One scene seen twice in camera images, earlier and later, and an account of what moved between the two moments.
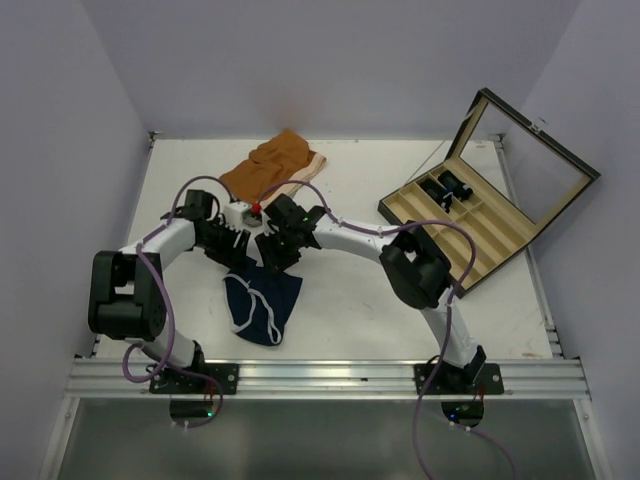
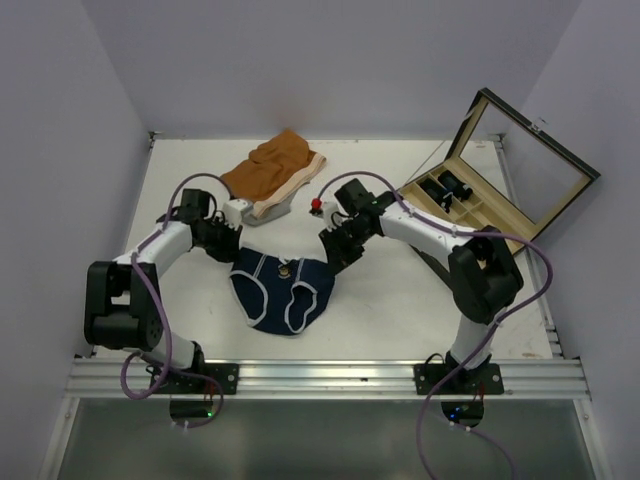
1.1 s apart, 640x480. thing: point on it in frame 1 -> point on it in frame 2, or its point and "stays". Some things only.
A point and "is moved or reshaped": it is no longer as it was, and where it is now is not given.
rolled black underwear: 450,185 stays
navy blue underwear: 259,301 is moved or reshaped
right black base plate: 472,379 stays
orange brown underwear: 287,157 stays
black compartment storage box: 503,181 stays
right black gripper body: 279,247 -> 346,241
